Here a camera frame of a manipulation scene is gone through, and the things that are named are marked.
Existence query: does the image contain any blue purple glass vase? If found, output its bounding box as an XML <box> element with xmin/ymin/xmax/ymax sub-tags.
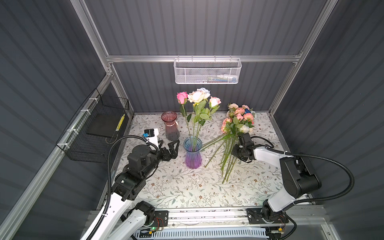
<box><xmin>184</xmin><ymin>137</ymin><xmax>203</xmax><ymax>169</ymax></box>

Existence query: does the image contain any hot pink rose stem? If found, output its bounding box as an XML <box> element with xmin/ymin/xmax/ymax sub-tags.
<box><xmin>177</xmin><ymin>92</ymin><xmax>192</xmax><ymax>137</ymax></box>

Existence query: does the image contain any cream rose stem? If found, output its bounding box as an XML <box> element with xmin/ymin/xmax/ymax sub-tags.
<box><xmin>188</xmin><ymin>90</ymin><xmax>203</xmax><ymax>137</ymax></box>

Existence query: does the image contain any light pink rose stem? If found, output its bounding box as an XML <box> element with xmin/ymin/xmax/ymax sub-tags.
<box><xmin>196</xmin><ymin>97</ymin><xmax>221</xmax><ymax>138</ymax></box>

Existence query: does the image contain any white rose stem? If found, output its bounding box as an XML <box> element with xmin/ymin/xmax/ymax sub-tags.
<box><xmin>197</xmin><ymin>88</ymin><xmax>211</xmax><ymax>100</ymax></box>

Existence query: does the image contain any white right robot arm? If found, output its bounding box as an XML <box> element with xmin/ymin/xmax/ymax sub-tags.
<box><xmin>232</xmin><ymin>134</ymin><xmax>322</xmax><ymax>223</ymax></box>

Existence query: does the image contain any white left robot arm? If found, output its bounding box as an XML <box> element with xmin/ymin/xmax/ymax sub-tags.
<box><xmin>82</xmin><ymin>137</ymin><xmax>180</xmax><ymax>240</ymax></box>

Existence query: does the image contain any red glass vase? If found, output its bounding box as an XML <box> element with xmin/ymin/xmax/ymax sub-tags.
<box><xmin>161</xmin><ymin>111</ymin><xmax>180</xmax><ymax>142</ymax></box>

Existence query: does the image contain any pile of artificial flowers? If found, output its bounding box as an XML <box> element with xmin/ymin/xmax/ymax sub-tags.
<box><xmin>202</xmin><ymin>103</ymin><xmax>255</xmax><ymax>183</ymax></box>

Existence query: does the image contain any floral patterned table mat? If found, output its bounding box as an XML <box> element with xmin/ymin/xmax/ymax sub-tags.
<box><xmin>129</xmin><ymin>113</ymin><xmax>284</xmax><ymax>209</ymax></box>

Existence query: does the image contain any yellow tool in basket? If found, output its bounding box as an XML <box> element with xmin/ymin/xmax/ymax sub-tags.
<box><xmin>116</xmin><ymin>114</ymin><xmax>126</xmax><ymax>132</ymax></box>

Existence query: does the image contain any right black corrugated cable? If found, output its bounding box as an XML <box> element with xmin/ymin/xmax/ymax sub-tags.
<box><xmin>251</xmin><ymin>135</ymin><xmax>355</xmax><ymax>206</ymax></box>

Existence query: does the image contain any black corrugated cable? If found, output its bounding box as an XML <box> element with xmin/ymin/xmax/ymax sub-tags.
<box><xmin>251</xmin><ymin>135</ymin><xmax>355</xmax><ymax>206</ymax></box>
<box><xmin>85</xmin><ymin>135</ymin><xmax>160</xmax><ymax>240</ymax></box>

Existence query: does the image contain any black wire side basket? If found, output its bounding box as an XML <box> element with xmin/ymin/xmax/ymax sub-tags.
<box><xmin>57</xmin><ymin>89</ymin><xmax>130</xmax><ymax>164</ymax></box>

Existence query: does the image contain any white wire wall basket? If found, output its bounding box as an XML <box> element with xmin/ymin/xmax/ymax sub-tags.
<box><xmin>173</xmin><ymin>57</ymin><xmax>242</xmax><ymax>85</ymax></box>

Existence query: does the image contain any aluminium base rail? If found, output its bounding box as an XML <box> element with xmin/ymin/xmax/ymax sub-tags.
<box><xmin>154</xmin><ymin>205</ymin><xmax>330</xmax><ymax>229</ymax></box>

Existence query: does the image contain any left black corrugated cable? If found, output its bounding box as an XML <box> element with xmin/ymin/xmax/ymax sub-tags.
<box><xmin>85</xmin><ymin>135</ymin><xmax>160</xmax><ymax>240</ymax></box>

